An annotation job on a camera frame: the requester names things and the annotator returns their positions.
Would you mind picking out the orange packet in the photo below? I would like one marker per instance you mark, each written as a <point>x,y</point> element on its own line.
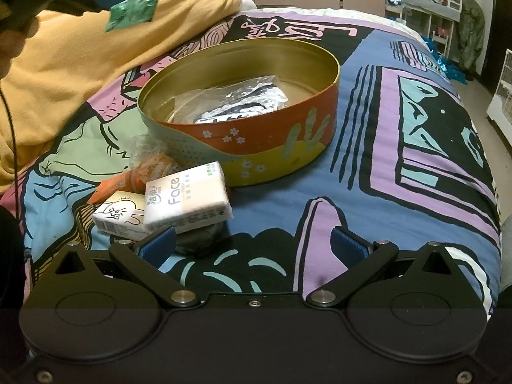
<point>114,186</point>

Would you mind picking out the rabbit print tissue pack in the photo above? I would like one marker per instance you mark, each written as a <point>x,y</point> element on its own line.
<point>118,216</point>

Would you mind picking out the yellow fleece blanket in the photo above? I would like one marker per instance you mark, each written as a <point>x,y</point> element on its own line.
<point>80,76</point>

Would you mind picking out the round painted tin container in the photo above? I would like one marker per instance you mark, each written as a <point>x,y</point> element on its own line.
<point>264,156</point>

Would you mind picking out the white shelf unit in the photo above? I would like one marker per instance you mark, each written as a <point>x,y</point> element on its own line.
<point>420,4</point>

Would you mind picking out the person's left hand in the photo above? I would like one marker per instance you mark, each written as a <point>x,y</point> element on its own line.
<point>16,44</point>

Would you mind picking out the dark cloth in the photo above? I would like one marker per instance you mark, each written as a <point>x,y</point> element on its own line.
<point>10,256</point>

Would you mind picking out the clear bag with orange contents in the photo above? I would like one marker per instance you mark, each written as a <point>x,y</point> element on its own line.
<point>154,160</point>

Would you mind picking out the blue plastic bag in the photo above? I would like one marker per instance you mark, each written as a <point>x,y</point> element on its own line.
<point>448,64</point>

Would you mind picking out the printed blanket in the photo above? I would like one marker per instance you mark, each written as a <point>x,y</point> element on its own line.
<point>380,192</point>

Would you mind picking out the green foil packet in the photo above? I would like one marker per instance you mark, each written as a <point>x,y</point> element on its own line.
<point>132,10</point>

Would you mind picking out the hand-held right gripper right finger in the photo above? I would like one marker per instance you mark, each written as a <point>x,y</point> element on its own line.
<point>348,246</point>

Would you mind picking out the dark grey round case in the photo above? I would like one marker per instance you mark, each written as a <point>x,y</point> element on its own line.
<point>204,240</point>

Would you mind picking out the clear bag with white contents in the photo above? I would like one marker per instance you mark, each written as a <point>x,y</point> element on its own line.
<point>248,98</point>

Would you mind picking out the green hanging jacket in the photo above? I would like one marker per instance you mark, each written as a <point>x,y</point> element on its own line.
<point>472,32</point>

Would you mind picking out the white pink tissue pack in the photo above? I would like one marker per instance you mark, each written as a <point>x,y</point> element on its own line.
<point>188,198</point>

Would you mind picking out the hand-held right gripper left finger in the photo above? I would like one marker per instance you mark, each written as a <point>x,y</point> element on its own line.
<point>158,246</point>

